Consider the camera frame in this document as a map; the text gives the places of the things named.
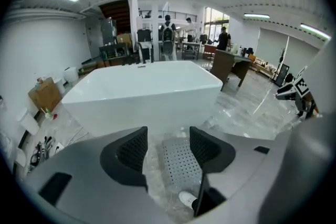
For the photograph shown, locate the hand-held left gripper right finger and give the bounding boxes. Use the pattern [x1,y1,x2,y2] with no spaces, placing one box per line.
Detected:
[189,126,236,174]

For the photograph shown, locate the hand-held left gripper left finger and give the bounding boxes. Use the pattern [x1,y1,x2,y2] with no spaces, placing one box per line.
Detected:
[99,126,149,189]

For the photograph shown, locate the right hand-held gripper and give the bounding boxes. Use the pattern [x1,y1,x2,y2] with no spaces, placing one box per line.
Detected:
[275,65,320,120]

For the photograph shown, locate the white perforated bath mat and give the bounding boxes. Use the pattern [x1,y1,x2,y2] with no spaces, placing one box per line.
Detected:
[161,138,203,187]

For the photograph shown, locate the black framed panel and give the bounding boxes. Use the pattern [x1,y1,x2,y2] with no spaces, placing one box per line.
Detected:
[274,63,290,88]

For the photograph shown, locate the black coat stand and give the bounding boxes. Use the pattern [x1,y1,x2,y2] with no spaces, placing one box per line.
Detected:
[277,47,287,68]

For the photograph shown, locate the person's white shoe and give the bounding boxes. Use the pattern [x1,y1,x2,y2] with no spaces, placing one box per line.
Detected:
[178,190,198,210]

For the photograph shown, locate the white bathtub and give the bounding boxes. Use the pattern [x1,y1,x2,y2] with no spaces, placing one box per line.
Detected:
[61,60,224,137]

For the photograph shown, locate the brown wooden counter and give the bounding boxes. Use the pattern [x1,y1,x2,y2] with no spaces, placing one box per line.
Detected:
[209,49,253,92]

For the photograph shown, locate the white round bin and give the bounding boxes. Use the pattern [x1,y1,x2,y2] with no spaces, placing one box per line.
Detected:
[63,66,80,85]

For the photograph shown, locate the brown cardboard board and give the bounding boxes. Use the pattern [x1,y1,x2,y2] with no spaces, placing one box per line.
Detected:
[28,77,64,115]

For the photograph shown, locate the white plastic container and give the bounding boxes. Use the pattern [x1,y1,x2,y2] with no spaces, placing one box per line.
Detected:
[16,108,40,136]

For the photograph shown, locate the grey backpack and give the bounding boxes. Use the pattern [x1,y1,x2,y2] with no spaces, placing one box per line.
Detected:
[162,24,175,43]

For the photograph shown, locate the grey metal cabinet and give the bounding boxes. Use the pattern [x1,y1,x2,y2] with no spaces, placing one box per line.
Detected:
[100,17,118,46]

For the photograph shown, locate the black handled tools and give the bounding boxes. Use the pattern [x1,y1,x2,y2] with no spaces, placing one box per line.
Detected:
[29,135,55,167]

